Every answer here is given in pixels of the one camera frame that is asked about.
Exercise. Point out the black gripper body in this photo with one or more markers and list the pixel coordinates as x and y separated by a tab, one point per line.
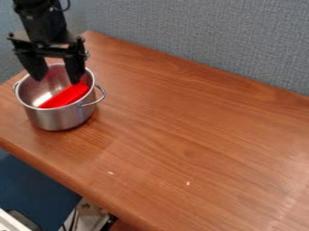
46	37

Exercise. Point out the stainless steel pot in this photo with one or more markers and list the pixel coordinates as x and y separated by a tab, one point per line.
33	92

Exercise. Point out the white object at corner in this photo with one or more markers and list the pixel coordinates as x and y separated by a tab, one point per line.
8	223

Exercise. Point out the metal table leg frame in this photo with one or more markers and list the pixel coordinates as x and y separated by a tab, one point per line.
87	217

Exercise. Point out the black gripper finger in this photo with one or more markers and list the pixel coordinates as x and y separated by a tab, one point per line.
34	64
75	68

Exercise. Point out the red rectangular block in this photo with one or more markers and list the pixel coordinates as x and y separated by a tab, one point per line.
67	96

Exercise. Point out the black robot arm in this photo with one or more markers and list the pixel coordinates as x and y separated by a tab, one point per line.
37	4

